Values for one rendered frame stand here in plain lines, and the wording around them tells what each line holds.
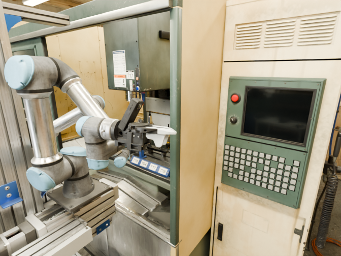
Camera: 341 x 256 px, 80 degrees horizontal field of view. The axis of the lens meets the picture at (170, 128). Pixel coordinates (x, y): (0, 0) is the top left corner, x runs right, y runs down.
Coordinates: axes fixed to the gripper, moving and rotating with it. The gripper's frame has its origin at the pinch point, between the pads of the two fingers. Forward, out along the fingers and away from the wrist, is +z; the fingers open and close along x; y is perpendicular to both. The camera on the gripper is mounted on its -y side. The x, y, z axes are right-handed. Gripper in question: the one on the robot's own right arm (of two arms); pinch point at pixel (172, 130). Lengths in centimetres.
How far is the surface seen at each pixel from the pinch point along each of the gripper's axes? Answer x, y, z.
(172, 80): -29.1, -17.4, -11.6
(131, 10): -28, -48, -33
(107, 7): -36, -54, -52
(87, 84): -163, -21, -184
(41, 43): -62, -45, -135
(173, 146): -33.2, 13.8, -11.2
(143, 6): -26, -48, -25
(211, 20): -53, -50, -1
